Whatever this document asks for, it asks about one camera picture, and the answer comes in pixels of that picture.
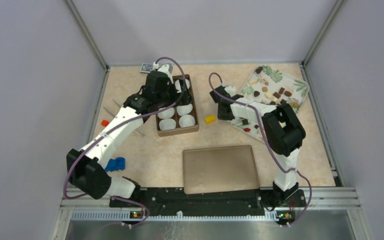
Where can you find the floral white serving tray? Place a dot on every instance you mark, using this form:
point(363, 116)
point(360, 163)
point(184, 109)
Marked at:
point(271, 86)

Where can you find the yellow block centre table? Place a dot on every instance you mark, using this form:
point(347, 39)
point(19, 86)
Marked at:
point(210, 119)

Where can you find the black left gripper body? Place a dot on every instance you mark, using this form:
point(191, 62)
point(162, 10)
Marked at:
point(170, 96)

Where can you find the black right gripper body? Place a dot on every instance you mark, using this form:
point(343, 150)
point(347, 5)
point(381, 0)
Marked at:
point(221, 116)

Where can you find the red small block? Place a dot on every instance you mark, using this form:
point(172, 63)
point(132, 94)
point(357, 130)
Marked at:
point(105, 123)

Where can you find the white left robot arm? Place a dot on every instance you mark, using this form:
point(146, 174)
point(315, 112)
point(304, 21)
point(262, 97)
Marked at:
point(86, 167)

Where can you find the brown chocolate box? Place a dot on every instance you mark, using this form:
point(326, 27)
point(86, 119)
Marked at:
point(178, 130)

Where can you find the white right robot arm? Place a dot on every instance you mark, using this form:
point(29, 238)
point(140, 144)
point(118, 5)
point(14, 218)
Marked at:
point(280, 128)

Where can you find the blue toy car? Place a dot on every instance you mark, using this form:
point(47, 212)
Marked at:
point(117, 164)

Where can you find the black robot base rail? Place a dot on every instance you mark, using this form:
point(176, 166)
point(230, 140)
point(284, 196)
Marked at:
point(254, 202)

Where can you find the blue playing card deck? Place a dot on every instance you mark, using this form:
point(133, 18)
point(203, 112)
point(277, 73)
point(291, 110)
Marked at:
point(146, 68)

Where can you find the white paper cup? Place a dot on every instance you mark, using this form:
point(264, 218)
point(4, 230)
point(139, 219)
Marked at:
point(166, 114)
point(167, 124)
point(184, 109)
point(186, 121)

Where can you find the metal tweezers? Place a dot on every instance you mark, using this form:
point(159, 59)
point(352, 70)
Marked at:
point(123, 115)

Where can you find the gold box lid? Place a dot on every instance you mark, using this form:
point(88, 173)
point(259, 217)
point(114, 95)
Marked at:
point(219, 170)

